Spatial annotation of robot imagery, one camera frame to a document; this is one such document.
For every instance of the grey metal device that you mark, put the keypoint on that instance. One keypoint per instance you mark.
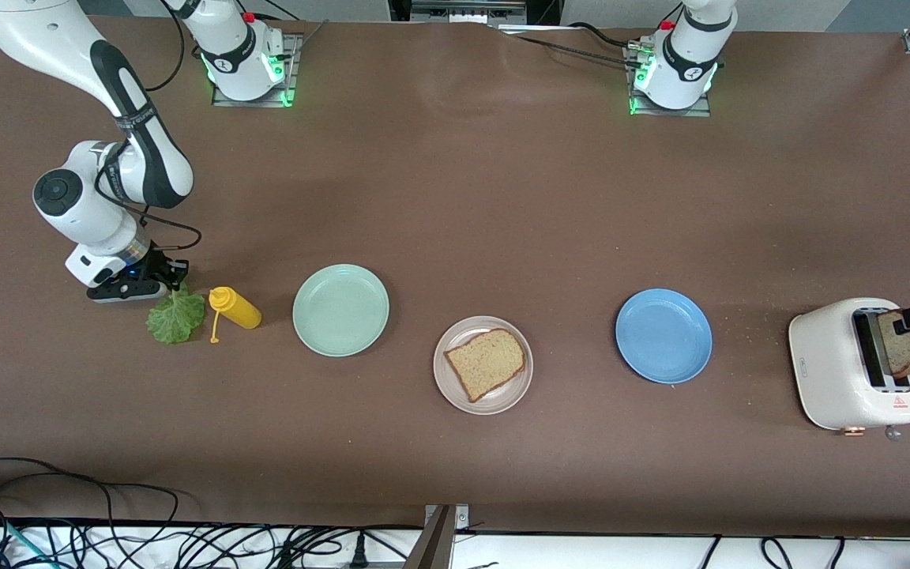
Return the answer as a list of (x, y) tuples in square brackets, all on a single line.
[(467, 9)]

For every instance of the white two-slot toaster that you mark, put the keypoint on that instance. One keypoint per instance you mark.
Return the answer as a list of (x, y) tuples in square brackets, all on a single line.
[(826, 371)]

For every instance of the green lettuce leaf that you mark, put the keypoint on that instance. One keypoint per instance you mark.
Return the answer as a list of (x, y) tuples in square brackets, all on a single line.
[(177, 320)]

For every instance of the yellow mustard squeeze bottle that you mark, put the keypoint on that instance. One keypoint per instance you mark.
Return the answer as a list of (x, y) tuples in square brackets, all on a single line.
[(242, 310)]

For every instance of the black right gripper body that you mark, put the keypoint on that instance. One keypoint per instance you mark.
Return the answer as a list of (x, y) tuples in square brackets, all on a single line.
[(158, 267)]

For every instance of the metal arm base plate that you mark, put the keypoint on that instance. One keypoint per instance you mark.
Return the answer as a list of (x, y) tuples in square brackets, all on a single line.
[(700, 112), (291, 79)]

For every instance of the mint green plate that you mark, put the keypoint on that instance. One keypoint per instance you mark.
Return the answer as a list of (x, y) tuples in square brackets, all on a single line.
[(340, 310)]

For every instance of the black power plug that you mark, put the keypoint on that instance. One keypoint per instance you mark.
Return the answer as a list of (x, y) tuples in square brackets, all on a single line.
[(359, 553)]

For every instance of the metal post with bracket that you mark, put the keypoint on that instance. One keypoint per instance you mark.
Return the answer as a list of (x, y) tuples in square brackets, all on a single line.
[(433, 545)]

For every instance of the blue plate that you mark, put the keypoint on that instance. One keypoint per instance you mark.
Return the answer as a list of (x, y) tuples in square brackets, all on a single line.
[(663, 336)]

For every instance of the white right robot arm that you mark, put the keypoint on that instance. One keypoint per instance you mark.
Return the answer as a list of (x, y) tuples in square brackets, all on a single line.
[(68, 47)]

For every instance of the brown bread slice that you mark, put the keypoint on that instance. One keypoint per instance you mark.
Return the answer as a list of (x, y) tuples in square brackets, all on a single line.
[(486, 363), (905, 356)]

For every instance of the beige plate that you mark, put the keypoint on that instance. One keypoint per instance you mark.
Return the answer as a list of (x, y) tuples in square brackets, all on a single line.
[(494, 403)]

